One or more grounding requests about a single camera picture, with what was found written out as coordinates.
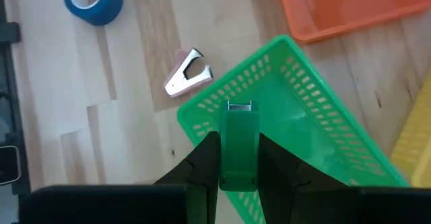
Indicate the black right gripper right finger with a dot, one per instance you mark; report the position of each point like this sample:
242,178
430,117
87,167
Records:
276,173

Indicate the black frame clamp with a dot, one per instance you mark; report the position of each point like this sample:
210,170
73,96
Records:
8,32

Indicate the orange plastic basket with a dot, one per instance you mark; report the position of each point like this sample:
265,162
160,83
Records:
353,8

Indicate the black aluminium table frame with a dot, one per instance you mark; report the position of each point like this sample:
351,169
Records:
10,89

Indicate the yellow plastic basket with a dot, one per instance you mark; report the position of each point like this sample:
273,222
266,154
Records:
417,143

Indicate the small black camera box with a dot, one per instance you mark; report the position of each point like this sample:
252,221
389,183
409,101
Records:
8,165

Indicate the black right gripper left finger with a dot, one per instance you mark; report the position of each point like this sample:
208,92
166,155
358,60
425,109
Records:
202,170

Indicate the pink staple remover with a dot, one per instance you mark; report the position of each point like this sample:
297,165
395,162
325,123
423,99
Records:
178,84

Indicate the dark blue tape roll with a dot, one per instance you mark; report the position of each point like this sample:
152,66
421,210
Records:
107,8

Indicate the green plastic basket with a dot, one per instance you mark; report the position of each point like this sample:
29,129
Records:
303,123

